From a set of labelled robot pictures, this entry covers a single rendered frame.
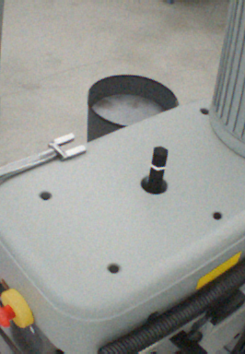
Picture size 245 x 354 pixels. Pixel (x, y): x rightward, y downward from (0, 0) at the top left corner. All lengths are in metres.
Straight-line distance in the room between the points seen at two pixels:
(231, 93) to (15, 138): 3.05
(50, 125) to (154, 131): 3.06
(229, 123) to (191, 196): 0.14
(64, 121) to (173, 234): 3.26
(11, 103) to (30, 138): 0.41
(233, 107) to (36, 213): 0.33
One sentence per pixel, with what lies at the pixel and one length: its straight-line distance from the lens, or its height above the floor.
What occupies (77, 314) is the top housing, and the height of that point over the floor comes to 1.86.
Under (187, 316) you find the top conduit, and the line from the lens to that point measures 0.82.
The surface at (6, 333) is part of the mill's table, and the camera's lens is 1.76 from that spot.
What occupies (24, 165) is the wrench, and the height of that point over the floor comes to 1.90.
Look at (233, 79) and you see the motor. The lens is 0.88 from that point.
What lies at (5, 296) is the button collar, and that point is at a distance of 0.83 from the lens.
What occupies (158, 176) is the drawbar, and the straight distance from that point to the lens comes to 0.82.
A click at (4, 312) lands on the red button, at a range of 0.83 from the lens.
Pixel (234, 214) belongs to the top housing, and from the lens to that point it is 0.83.
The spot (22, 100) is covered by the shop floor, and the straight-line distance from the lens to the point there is 4.21.
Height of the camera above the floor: 2.46
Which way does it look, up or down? 42 degrees down
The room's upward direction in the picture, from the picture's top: 8 degrees clockwise
